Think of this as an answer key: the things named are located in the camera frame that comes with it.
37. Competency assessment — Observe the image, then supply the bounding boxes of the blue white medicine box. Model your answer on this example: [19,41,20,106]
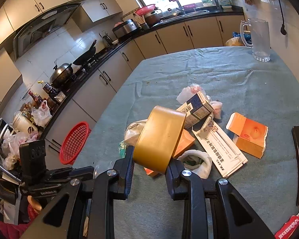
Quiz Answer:
[177,91,214,129]

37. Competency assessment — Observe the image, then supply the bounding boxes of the grey-green table cloth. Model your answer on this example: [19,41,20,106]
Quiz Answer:
[72,45,299,239]

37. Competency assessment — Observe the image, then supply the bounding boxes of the lower kitchen cabinets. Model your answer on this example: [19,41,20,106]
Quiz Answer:
[40,7,245,169]

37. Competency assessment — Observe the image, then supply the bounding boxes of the yellow tape roll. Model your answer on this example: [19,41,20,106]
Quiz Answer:
[133,106,186,174]

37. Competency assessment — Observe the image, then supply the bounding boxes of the brown sauce bottle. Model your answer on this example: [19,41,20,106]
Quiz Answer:
[28,91,43,109]

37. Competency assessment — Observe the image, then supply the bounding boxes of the silver rice cooker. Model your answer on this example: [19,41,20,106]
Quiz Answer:
[112,19,139,39]

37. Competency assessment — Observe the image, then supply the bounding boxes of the kitchen cabinets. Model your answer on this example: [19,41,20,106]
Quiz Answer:
[0,0,122,115]
[40,7,245,169]

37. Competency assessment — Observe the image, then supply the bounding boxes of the knotted clear plastic bag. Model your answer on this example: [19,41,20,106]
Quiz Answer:
[177,83,222,119]

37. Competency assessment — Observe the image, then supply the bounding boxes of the long orange medicine box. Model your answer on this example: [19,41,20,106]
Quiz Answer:
[144,128,196,178]

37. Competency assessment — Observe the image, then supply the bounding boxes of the steel pot with lid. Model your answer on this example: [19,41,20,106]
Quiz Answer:
[49,61,73,89]

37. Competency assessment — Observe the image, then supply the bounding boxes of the dark soy sauce bottle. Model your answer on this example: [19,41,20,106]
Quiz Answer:
[38,80,58,103]

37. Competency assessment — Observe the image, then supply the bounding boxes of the range hood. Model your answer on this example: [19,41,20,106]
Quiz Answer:
[13,3,81,59]

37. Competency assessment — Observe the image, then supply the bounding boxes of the red snack packet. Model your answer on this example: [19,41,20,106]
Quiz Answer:
[274,215,299,239]

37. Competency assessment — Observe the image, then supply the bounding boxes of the black hanging power cable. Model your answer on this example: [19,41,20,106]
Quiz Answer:
[272,0,288,36]

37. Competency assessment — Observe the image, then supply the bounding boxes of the blue bag behind table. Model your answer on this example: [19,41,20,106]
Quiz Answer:
[232,31,252,45]

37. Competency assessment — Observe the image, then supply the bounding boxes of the beige striped snack bag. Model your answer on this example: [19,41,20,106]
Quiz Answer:
[124,119,147,146]

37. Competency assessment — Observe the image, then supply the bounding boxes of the white sock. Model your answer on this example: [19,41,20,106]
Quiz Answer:
[178,149,212,179]

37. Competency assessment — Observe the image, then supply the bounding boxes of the long white medicine box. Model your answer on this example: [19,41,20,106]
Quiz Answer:
[193,115,248,178]

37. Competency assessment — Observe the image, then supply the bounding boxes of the black wok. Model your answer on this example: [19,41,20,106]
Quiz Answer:
[73,39,97,66]

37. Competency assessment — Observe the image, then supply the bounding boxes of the pink colander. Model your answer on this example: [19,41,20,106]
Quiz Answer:
[135,4,156,16]

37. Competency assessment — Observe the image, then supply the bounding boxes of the red plastic mesh basket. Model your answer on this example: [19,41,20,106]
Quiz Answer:
[59,121,91,165]

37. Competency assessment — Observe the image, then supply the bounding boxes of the person's left hand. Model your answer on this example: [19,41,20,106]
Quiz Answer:
[27,195,42,214]

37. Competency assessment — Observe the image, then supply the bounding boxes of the green tissue packet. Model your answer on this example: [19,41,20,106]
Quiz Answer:
[119,141,127,159]

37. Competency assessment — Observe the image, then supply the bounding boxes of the upper kitchen cabinets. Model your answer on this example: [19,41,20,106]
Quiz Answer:
[0,0,122,115]

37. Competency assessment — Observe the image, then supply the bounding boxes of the white plastic bag on counter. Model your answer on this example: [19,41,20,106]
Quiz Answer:
[32,100,52,127]

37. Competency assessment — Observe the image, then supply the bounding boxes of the clear glass pitcher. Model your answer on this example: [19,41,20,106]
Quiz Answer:
[240,18,270,62]

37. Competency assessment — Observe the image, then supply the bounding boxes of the torn orange carton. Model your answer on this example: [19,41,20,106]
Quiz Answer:
[226,112,268,159]

